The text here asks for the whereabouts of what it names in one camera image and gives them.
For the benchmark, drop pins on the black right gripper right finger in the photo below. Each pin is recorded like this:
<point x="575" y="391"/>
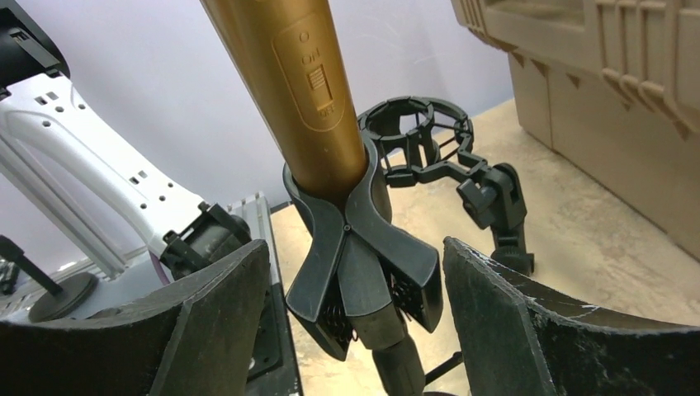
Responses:
<point x="520" y="337"/>

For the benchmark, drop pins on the black round base stand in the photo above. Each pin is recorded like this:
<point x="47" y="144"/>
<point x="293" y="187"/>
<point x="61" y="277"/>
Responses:
<point x="60" y="298"/>

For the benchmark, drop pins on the black mounting rail base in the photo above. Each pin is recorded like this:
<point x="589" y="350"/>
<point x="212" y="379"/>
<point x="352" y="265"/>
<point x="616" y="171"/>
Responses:
<point x="274" y="369"/>

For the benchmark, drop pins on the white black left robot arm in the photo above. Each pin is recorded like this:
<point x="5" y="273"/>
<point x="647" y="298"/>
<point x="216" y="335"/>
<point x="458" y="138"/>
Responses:
<point x="41" y="107"/>

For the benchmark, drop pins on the black tripod shock mount stand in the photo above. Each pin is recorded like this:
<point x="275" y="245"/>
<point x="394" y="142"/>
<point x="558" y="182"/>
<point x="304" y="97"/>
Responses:
<point x="424" y="139"/>

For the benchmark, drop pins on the black round gold-mic stand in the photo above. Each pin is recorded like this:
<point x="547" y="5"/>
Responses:
<point x="363" y="278"/>

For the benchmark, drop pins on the tan plastic hard case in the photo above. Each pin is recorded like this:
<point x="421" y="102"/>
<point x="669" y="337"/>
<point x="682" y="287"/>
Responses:
<point x="613" y="86"/>

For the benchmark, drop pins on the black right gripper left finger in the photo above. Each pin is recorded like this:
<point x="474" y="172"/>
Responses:
<point x="192" y="337"/>

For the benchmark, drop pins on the gold microphone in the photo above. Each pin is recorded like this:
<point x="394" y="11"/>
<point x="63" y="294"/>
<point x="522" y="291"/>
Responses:
<point x="287" y="54"/>

